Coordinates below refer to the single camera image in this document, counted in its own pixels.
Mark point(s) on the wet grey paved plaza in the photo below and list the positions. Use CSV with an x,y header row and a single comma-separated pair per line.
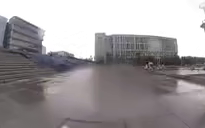
x,y
103,96

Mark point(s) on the row of parked bicycles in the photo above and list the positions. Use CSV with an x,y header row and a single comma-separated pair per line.
x,y
153,66

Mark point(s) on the grey building with slanted front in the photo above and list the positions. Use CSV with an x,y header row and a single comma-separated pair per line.
x,y
23,35

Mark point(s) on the dark sloping wall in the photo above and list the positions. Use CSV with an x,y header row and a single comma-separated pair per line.
x,y
61,61

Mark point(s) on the large pale office building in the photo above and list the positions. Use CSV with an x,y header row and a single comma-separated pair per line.
x,y
133,46

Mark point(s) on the low distant building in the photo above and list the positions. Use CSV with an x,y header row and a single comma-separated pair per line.
x,y
60,53

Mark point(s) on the wide stone steps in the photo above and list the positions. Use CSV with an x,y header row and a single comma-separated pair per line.
x,y
8,68

